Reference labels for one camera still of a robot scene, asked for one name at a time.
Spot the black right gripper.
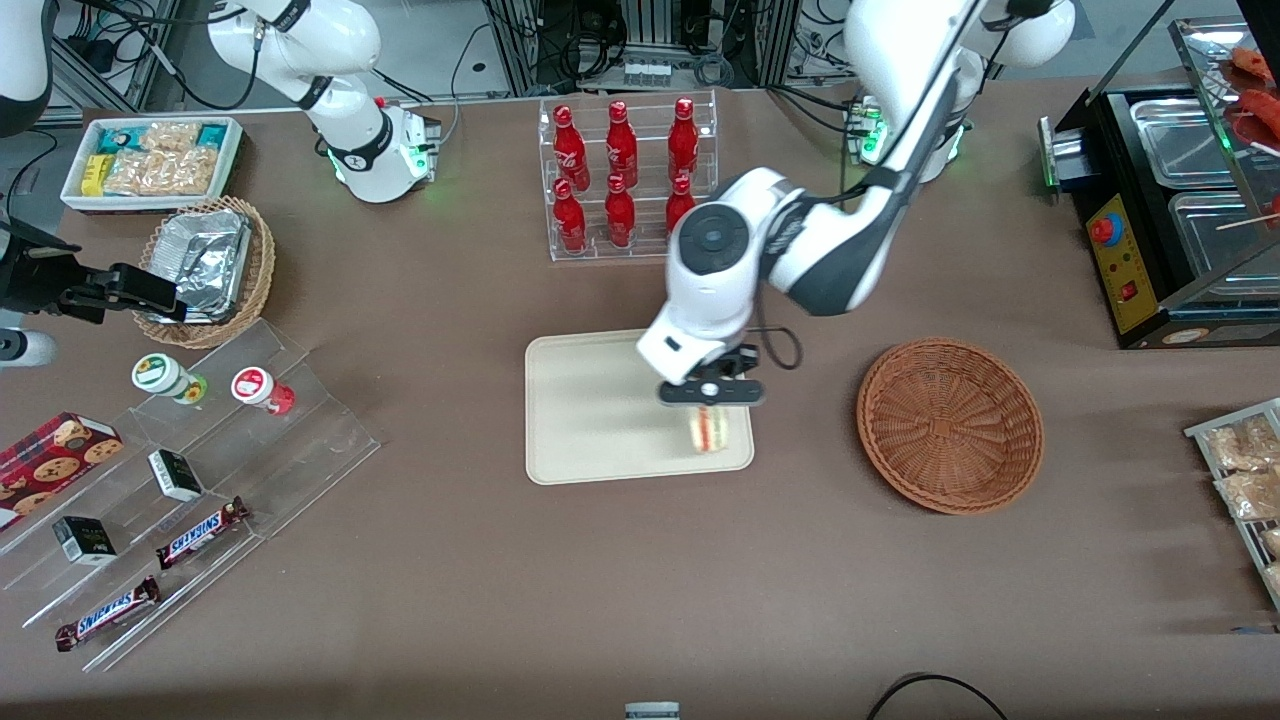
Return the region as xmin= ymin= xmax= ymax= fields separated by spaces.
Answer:
xmin=0 ymin=220 xmax=190 ymax=324

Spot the round brown wicker basket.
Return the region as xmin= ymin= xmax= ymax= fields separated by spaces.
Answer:
xmin=856 ymin=338 xmax=1046 ymax=516

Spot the black food warmer machine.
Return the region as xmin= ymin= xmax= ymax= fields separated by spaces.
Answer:
xmin=1040 ymin=15 xmax=1280 ymax=351

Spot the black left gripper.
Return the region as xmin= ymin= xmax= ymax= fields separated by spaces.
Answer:
xmin=657 ymin=343 xmax=768 ymax=408

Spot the clear bag of pastry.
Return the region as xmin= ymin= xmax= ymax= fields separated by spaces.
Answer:
xmin=1215 ymin=470 xmax=1280 ymax=521
xmin=1205 ymin=418 xmax=1280 ymax=471

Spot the large clear cracker bag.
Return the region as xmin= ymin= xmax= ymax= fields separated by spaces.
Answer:
xmin=105 ymin=148 xmax=218 ymax=197

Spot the small clear cracker bag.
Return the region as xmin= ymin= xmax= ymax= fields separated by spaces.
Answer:
xmin=140 ymin=121 xmax=203 ymax=153

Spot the small black box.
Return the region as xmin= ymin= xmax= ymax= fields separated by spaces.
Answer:
xmin=52 ymin=516 xmax=118 ymax=566
xmin=148 ymin=449 xmax=205 ymax=502

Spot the light wicker basket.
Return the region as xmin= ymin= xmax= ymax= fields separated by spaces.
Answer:
xmin=130 ymin=196 xmax=277 ymax=350

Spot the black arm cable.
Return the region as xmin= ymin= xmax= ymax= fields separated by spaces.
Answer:
xmin=752 ymin=322 xmax=803 ymax=373

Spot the red lid cup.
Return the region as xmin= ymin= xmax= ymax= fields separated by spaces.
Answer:
xmin=231 ymin=367 xmax=296 ymax=416

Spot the aluminium frame rack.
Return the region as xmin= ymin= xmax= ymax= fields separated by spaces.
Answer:
xmin=485 ymin=0 xmax=801 ymax=96

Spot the red cola bottle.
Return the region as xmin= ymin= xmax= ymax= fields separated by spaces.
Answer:
xmin=668 ymin=97 xmax=700 ymax=186
xmin=604 ymin=174 xmax=637 ymax=249
xmin=552 ymin=178 xmax=589 ymax=254
xmin=605 ymin=100 xmax=639 ymax=189
xmin=552 ymin=104 xmax=592 ymax=191
xmin=665 ymin=175 xmax=698 ymax=233

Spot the red sausage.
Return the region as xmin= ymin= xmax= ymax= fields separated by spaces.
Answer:
xmin=1230 ymin=88 xmax=1280 ymax=153

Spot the green lid cup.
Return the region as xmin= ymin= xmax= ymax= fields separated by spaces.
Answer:
xmin=131 ymin=353 xmax=209 ymax=405

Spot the wire rack tray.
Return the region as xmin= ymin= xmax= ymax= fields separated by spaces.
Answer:
xmin=1185 ymin=398 xmax=1280 ymax=611

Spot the snickers bar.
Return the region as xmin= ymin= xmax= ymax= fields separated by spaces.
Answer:
xmin=156 ymin=497 xmax=251 ymax=571
xmin=55 ymin=576 xmax=162 ymax=652

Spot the steel food pan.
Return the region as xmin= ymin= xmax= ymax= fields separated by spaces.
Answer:
xmin=1130 ymin=98 xmax=1243 ymax=190
xmin=1168 ymin=190 xmax=1280 ymax=281

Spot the white rectangular snack bin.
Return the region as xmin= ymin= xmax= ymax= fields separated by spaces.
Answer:
xmin=60 ymin=116 xmax=245 ymax=214

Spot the clear acrylic bottle rack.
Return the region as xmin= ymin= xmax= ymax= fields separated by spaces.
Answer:
xmin=538 ymin=90 xmax=719 ymax=263

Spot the black cable loop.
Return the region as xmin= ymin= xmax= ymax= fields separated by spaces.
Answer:
xmin=865 ymin=673 xmax=1011 ymax=720

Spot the clear acrylic stepped display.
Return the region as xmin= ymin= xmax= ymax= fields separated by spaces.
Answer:
xmin=0 ymin=318 xmax=381 ymax=673

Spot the triangular sandwich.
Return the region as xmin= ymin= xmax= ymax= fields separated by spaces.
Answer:
xmin=686 ymin=404 xmax=734 ymax=455

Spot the cream plastic tray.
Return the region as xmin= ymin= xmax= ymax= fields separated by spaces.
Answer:
xmin=525 ymin=328 xmax=756 ymax=486

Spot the aluminium foil container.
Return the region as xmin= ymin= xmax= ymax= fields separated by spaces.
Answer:
xmin=140 ymin=210 xmax=253 ymax=323

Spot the red cookie box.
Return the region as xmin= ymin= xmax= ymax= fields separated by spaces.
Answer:
xmin=0 ymin=412 xmax=125 ymax=531

